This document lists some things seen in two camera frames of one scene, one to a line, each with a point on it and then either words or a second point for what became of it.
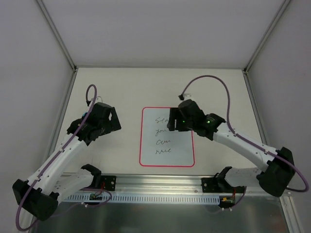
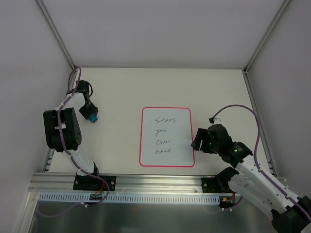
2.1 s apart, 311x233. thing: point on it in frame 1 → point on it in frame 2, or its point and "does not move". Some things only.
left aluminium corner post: (53, 30) does not move
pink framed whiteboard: (160, 146) does not move
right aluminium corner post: (274, 22) does not move
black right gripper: (172, 119) → (204, 140)
